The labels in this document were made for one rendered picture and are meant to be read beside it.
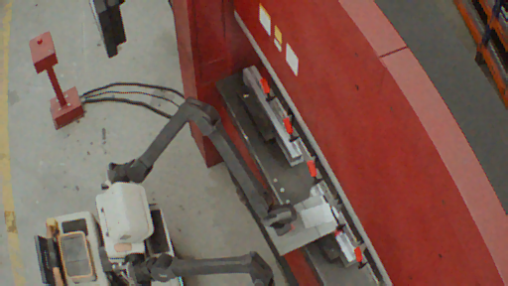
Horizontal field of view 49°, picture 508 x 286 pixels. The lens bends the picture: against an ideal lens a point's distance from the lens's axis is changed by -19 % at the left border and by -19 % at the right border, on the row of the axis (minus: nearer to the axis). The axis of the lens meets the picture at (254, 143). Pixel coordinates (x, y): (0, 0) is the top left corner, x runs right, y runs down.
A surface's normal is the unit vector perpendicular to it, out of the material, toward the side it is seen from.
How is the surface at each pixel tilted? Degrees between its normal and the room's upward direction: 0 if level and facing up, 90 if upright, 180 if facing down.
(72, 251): 0
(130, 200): 42
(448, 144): 0
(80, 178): 0
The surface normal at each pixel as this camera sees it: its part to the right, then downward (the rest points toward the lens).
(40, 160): 0.00, -0.46
